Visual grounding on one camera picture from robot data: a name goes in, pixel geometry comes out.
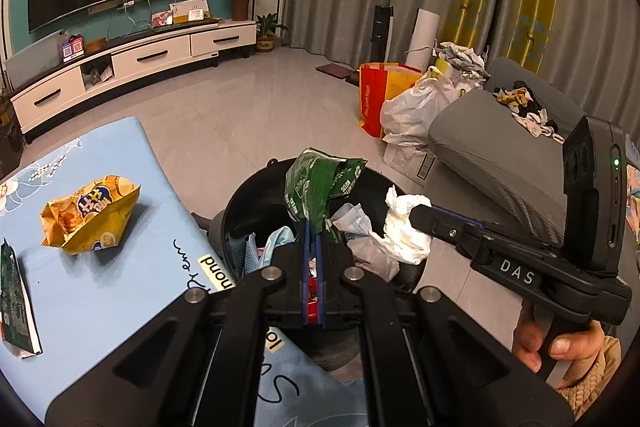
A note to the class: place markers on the framed photo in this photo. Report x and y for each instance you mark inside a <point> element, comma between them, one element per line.
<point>162,19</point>

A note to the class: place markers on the flat dark green snack packet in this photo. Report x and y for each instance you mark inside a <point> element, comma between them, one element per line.
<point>15,302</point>

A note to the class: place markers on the red and yellow shopping bag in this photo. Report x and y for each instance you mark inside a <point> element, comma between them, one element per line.
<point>372,97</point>

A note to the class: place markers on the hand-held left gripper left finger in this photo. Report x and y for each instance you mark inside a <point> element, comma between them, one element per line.
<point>303,267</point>

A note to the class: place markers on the small plant in yellow pot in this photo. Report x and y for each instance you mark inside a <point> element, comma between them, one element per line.
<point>266,32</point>

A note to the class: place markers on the grey sofa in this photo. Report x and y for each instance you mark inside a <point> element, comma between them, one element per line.
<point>490,147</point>

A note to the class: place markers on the white panel heater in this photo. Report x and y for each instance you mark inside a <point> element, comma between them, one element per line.
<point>35,57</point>

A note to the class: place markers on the white cardboard box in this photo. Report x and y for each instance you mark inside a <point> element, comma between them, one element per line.
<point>407,159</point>

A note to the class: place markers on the red display stand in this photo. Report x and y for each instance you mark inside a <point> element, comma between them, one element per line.
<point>72,48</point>

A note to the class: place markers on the white display card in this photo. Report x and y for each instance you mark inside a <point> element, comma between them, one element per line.
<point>190,8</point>

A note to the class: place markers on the black trash bin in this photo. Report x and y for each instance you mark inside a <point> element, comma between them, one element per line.
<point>240,217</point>

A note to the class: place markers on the yellow snack bag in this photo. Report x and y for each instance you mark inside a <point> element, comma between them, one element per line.
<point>90,217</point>

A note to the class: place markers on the colourful printed cloth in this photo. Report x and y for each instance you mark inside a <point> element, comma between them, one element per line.
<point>632,192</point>

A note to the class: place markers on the light blue plastic wrapper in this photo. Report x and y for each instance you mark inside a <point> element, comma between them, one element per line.
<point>280,239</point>

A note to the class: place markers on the dark floor mat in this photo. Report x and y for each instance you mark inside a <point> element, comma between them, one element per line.
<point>334,71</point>

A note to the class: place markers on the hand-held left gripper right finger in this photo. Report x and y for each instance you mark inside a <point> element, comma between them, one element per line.
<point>320,277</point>

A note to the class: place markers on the pink printed packet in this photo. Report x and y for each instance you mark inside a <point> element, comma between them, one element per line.
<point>261,252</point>

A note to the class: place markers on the small wooden box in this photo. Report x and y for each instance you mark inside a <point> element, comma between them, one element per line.
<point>95,44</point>

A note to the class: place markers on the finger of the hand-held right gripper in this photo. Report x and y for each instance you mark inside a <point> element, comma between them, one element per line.
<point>440,222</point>

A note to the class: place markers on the white tissue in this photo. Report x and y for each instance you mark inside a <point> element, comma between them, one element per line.
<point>400,227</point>

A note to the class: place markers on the white TV cabinet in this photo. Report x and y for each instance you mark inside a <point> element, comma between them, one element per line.
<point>150,57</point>

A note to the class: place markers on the black upright vacuum cleaner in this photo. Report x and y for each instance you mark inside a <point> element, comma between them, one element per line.
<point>382,27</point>

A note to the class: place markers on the white wall power strip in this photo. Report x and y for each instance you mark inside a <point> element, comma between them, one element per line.
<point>122,2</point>

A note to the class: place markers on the white paper roll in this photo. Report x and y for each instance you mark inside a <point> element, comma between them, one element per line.
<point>426,32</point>

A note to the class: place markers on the yellow plastic bag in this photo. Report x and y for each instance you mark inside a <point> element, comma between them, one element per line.
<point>445,69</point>

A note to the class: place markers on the person's right hand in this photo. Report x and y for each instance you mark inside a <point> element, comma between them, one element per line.
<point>525,342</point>

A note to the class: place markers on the white crumpled plastic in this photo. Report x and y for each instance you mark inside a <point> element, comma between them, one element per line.
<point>372,257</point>

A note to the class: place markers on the white plastic bag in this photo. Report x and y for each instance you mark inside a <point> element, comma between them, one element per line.
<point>410,112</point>

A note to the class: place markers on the red snack packet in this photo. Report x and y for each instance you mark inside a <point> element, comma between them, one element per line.
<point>312,294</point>

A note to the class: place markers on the grey patterned cloth bundle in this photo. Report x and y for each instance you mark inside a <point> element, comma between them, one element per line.
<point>462,57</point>

